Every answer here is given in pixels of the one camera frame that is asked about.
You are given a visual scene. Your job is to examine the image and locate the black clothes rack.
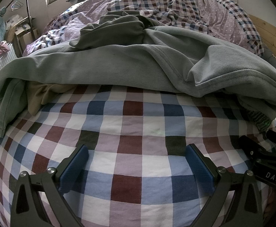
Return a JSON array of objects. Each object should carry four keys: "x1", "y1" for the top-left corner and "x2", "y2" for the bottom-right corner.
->
[{"x1": 8, "y1": 0, "x2": 34, "y2": 57}]

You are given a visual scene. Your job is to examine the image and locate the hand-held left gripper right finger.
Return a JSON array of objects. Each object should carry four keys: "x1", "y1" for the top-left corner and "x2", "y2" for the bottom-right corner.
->
[{"x1": 185, "y1": 144, "x2": 264, "y2": 227}]

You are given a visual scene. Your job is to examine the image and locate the beige cloth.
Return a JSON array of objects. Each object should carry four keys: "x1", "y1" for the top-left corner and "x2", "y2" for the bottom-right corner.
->
[{"x1": 27, "y1": 83, "x2": 77, "y2": 116}]

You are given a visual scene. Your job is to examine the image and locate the green striped cloth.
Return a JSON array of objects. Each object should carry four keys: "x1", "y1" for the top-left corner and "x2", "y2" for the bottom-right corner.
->
[{"x1": 247, "y1": 109, "x2": 274, "y2": 131}]

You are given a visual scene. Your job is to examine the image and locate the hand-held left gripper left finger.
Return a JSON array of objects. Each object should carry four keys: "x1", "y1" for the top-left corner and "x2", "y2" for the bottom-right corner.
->
[{"x1": 10, "y1": 144, "x2": 91, "y2": 227}]

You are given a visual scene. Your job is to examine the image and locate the checked purple duvet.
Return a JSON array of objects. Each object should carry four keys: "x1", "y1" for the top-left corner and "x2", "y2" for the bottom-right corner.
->
[{"x1": 22, "y1": 0, "x2": 265, "y2": 57}]

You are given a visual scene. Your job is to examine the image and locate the grey-green pants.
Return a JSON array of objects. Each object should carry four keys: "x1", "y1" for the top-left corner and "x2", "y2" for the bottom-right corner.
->
[{"x1": 0, "y1": 43, "x2": 195, "y2": 138}]

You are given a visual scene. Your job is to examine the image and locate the checked bed sheet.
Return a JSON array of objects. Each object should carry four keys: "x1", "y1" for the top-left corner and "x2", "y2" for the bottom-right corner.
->
[{"x1": 0, "y1": 83, "x2": 276, "y2": 227}]

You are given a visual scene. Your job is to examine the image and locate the cardboard box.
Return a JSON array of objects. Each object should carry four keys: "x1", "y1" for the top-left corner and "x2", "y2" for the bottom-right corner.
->
[{"x1": 14, "y1": 16, "x2": 40, "y2": 52}]

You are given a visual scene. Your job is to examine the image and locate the grey-green shirt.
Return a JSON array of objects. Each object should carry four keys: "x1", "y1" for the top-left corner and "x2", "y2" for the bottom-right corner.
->
[{"x1": 69, "y1": 14, "x2": 158, "y2": 51}]

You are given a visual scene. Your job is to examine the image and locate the white striped bag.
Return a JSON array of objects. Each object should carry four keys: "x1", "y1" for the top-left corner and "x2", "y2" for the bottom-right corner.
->
[{"x1": 0, "y1": 43, "x2": 19, "y2": 78}]

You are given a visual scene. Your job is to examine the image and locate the pale clothes hanger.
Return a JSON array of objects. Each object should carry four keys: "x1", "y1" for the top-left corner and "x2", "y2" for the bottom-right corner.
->
[{"x1": 10, "y1": 0, "x2": 25, "y2": 12}]

